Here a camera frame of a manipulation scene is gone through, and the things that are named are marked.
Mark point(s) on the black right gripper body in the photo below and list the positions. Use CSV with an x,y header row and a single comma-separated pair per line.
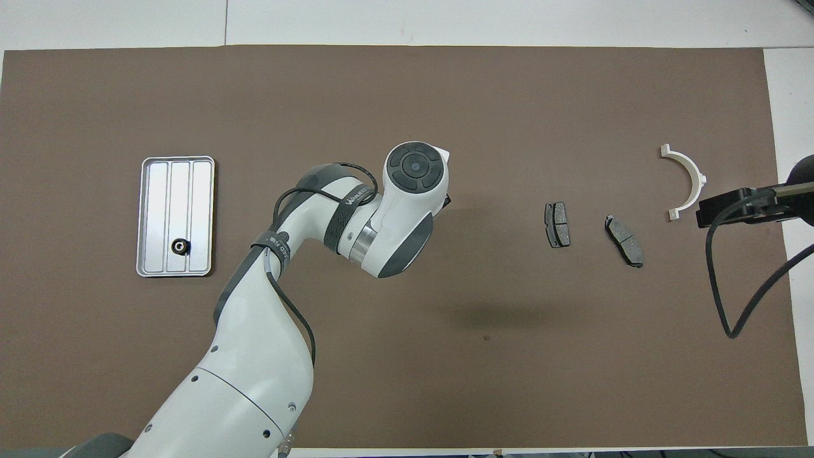
x,y
802,191

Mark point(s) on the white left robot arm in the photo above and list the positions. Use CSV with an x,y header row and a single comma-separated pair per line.
x,y
254,356

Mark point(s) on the silver metal tray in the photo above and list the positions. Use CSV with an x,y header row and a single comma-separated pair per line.
x,y
159,203

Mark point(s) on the long dark brake pad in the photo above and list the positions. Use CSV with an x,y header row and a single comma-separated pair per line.
x,y
624,240

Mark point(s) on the short dark brake pad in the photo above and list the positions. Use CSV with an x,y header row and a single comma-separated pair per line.
x,y
558,224

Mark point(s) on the brown table mat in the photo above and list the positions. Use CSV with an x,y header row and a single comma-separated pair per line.
x,y
381,102

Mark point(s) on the white curved plastic bracket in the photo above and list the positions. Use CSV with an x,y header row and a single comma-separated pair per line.
x,y
694,178

